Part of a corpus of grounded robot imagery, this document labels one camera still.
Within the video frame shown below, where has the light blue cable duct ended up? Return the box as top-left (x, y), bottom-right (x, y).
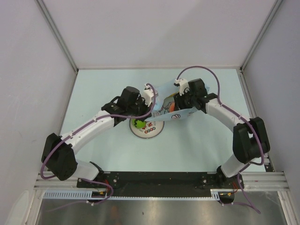
top-left (43, 190), bottom-right (220, 201)

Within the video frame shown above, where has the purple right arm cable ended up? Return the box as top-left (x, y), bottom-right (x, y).
top-left (176, 66), bottom-right (265, 214)

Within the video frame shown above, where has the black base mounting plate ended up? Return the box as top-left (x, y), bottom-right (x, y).
top-left (77, 171), bottom-right (244, 197)

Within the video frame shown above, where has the orange fake fruit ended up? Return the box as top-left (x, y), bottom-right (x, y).
top-left (169, 102), bottom-right (175, 113)

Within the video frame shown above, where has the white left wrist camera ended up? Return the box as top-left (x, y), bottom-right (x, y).
top-left (141, 83), bottom-right (158, 106)

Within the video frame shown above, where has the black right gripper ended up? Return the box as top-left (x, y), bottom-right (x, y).
top-left (173, 89), bottom-right (196, 114)

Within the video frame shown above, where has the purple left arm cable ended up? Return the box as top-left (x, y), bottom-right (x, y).
top-left (40, 83), bottom-right (157, 207)

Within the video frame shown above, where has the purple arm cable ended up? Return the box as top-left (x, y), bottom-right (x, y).
top-left (40, 83), bottom-right (157, 207)
top-left (176, 66), bottom-right (265, 214)

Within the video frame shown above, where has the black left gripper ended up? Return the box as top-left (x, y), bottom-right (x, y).
top-left (127, 96), bottom-right (152, 122)

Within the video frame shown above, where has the green fake watermelon ball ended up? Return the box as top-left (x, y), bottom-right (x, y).
top-left (131, 119), bottom-right (147, 129)

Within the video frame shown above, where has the aluminium frame rail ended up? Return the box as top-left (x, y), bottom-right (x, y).
top-left (34, 171), bottom-right (289, 190)

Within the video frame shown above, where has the round white printed plate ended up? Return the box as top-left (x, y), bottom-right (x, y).
top-left (129, 119), bottom-right (165, 139)

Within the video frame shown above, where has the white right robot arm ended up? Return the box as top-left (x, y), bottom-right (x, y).
top-left (174, 79), bottom-right (270, 188)

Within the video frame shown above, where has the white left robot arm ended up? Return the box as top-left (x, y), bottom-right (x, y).
top-left (40, 83), bottom-right (156, 188)

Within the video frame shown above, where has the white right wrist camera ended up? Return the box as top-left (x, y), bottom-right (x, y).
top-left (174, 78), bottom-right (190, 96)

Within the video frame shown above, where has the light blue cartoon plastic bag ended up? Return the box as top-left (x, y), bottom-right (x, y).
top-left (146, 78), bottom-right (208, 121)

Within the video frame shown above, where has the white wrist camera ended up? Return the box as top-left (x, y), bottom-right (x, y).
top-left (141, 83), bottom-right (158, 106)
top-left (174, 78), bottom-right (190, 96)

